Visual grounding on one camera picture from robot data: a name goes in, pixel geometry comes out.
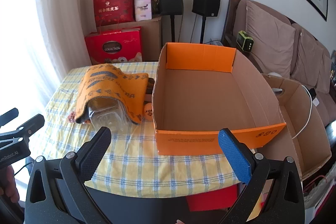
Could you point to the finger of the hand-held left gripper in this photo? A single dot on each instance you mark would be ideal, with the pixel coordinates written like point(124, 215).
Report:
point(9, 115)
point(31, 124)

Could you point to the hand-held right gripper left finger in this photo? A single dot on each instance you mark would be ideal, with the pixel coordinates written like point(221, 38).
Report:
point(92, 158)

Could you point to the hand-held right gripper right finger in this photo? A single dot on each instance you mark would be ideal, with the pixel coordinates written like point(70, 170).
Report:
point(236, 155)

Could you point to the clear plastic box yellow lid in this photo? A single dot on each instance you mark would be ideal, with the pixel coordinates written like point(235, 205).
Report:
point(105, 119)

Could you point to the orange cardboard box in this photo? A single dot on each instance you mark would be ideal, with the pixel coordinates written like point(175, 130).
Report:
point(210, 98)

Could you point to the orange ping pong ball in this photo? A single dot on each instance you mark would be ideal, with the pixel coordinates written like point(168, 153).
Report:
point(148, 111)

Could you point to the orange patterned towel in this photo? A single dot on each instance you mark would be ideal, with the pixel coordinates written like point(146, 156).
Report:
point(105, 82)

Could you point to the person's left hand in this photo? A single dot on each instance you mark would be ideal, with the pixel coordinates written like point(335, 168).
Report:
point(8, 180)

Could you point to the yellow checked tablecloth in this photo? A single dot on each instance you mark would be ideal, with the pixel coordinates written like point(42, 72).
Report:
point(131, 155)

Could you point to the red bag under table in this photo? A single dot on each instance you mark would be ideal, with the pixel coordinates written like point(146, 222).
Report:
point(210, 197)

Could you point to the white patterned bag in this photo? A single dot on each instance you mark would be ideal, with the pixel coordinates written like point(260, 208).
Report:
point(317, 192)

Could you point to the white round device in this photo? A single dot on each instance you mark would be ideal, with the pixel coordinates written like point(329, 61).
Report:
point(275, 74)

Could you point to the small dark brown box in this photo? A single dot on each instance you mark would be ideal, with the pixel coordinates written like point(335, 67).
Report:
point(150, 86)

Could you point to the white sheer curtain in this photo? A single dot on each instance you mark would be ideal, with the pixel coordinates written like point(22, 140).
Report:
point(63, 16)

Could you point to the red collection gift box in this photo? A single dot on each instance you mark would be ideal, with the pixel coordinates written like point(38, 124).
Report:
point(113, 47)

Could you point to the green portable device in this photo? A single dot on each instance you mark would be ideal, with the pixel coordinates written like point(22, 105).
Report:
point(245, 41)

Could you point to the blue white carton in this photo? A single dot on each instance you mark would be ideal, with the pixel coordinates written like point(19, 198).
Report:
point(216, 42)

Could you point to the brown sofa cushion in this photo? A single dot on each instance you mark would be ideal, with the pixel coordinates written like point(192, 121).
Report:
point(307, 56)
point(270, 37)
point(325, 71)

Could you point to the black speaker stand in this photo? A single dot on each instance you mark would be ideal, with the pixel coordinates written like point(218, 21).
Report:
point(203, 29)
point(172, 28)

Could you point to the large brown carton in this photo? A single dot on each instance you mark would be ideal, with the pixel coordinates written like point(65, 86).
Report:
point(152, 37)

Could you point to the brown sofa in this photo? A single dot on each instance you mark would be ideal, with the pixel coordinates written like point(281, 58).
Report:
point(232, 19)

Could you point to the red gift bag gold print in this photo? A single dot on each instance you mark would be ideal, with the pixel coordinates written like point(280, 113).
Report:
point(113, 7)

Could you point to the white tissue roll pack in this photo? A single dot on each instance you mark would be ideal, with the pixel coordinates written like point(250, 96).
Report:
point(143, 7)

